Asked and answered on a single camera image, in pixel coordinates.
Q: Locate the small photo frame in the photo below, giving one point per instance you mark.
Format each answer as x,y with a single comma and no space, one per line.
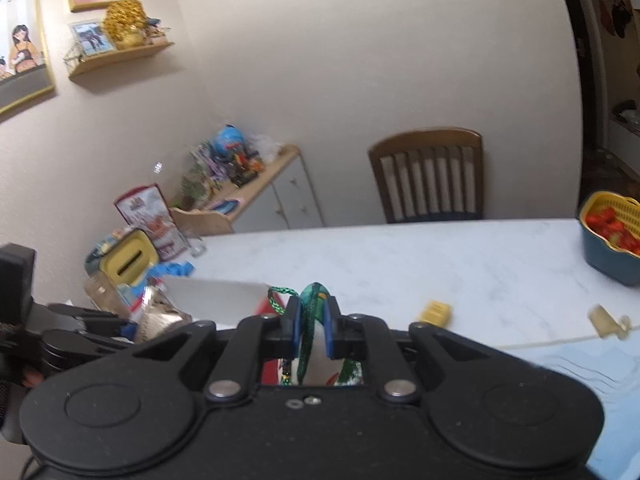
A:
92,37

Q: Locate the blue cloth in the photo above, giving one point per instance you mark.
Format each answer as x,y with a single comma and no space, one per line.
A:
170,269

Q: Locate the orange label jar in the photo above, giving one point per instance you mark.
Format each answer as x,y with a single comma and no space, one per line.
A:
255,162

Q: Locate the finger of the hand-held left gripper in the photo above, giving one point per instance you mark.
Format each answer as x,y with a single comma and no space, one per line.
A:
95,342
85,315

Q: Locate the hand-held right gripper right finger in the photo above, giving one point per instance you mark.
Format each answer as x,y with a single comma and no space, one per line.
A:
332,330

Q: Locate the blue yellow drain basket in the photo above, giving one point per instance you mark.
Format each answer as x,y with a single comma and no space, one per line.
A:
607,260

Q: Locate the light wooden chair back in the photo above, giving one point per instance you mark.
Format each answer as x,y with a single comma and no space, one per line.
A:
205,221

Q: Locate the dark wooden chair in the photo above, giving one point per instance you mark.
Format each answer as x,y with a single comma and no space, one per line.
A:
425,175

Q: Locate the clear plastic bag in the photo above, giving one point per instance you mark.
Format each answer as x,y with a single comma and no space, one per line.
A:
264,146

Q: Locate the person's left hand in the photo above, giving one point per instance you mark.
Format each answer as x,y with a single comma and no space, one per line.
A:
31,376

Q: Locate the dark glass jar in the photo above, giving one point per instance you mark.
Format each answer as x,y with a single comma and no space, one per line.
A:
241,174

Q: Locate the blue mouse pad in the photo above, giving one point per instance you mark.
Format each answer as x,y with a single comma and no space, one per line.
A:
225,205

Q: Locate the small yellow box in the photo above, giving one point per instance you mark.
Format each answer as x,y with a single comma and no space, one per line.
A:
435,313

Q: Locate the white cabinet with wooden top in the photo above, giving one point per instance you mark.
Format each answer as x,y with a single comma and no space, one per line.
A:
295,195

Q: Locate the butterfly wall decoration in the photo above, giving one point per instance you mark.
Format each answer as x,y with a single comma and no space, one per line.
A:
614,12

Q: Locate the cream plastic piece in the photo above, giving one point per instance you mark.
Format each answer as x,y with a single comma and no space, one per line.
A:
605,321

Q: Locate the yellow tissue box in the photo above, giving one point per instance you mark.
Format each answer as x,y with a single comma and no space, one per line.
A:
127,257

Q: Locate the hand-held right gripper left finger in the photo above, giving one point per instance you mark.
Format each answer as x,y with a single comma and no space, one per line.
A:
292,327

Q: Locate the red white snack bag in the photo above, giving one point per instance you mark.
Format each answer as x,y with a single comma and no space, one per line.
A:
150,215

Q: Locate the clear drinking glass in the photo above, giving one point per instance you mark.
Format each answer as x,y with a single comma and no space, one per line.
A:
197,245

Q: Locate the shiny foil bag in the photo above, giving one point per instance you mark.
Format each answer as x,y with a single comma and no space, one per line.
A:
160,315

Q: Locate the gold decorative ornament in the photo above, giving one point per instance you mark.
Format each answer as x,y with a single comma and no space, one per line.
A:
125,22

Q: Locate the pile of red strawberries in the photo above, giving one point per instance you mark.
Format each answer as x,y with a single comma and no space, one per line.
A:
612,227

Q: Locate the light blue patterned mat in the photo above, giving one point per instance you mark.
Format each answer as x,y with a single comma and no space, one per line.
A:
590,375

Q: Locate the blue globe toy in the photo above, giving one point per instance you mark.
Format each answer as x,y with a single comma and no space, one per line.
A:
229,138

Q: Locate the wooden wall shelf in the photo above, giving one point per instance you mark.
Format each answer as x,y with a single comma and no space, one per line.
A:
120,57

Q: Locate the large gold picture frame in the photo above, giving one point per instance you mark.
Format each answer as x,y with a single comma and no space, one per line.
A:
20,45

